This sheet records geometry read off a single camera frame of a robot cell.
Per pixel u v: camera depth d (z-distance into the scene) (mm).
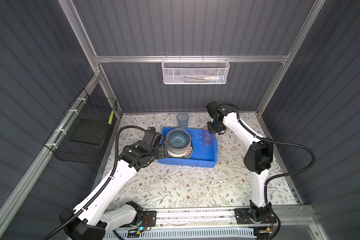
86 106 792
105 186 416
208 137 902
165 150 668
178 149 867
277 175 550
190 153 932
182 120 989
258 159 533
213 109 732
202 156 991
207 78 911
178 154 903
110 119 821
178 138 942
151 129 667
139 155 484
